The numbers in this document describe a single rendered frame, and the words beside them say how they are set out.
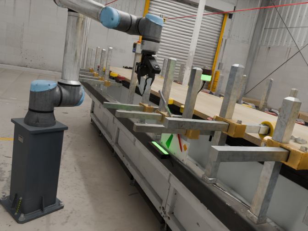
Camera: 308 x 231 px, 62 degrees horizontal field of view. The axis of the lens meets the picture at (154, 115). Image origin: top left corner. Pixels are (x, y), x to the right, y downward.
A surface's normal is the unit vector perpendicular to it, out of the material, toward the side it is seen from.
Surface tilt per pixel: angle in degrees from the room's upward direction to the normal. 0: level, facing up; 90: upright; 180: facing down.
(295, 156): 90
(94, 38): 90
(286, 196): 90
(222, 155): 90
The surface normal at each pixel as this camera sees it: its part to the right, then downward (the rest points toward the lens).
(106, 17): -0.59, 0.08
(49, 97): 0.74, 0.28
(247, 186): -0.89, -0.07
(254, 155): 0.41, 0.28
